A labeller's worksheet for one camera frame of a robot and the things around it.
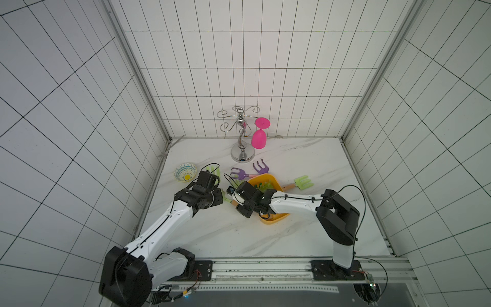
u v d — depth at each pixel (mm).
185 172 1009
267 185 939
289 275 727
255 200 679
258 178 954
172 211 507
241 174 1012
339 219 473
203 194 613
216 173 724
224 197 764
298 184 979
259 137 970
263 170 1037
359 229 520
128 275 382
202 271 725
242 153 1113
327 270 736
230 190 771
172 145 1177
